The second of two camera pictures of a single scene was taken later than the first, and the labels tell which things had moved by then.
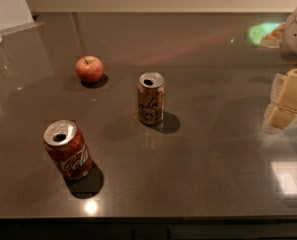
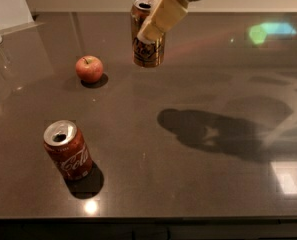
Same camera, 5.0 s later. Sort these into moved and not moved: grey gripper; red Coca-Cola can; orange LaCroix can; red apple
Moved: grey gripper; orange LaCroix can
Not moved: red apple; red Coca-Cola can
